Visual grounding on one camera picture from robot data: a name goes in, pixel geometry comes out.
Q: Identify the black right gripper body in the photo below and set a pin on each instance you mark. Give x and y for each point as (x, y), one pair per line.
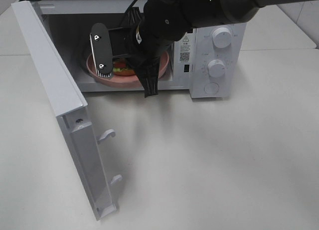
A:
(124, 45)

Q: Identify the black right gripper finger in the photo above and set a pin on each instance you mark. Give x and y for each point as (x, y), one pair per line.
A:
(148, 75)
(101, 50)

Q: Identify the burger with lettuce and cheese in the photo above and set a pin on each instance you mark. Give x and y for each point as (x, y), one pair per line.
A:
(121, 68)

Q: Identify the round white door button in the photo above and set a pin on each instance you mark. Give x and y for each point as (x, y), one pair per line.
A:
(211, 88)

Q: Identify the white microwave knob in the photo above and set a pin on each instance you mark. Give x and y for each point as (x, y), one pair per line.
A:
(222, 37)
(216, 68)

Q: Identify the white microwave door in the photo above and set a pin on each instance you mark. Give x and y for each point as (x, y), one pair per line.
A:
(70, 109)

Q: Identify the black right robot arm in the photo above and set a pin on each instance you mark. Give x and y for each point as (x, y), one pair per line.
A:
(205, 36)

